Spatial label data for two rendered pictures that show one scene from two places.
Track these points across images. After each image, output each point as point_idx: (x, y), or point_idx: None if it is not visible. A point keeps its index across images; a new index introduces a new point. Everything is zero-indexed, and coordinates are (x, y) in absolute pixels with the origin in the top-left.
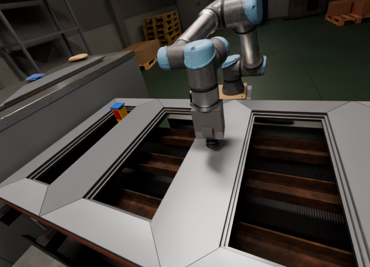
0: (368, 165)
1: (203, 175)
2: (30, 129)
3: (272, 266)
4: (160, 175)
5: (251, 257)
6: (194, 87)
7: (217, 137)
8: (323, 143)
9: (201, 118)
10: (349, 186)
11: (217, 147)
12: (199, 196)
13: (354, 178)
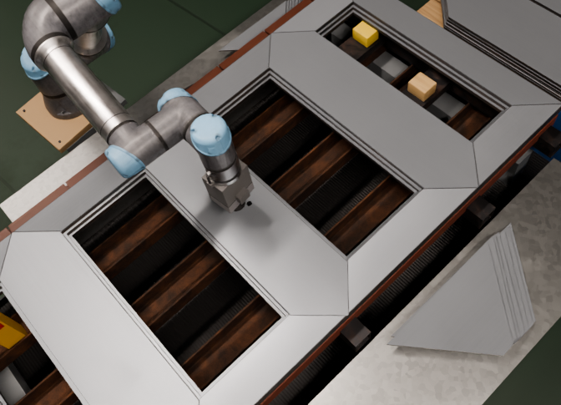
0: (347, 104)
1: (265, 238)
2: None
3: (378, 231)
4: None
5: (365, 242)
6: (223, 168)
7: (249, 191)
8: (282, 98)
9: (232, 189)
10: (356, 134)
11: None
12: (290, 254)
13: (351, 124)
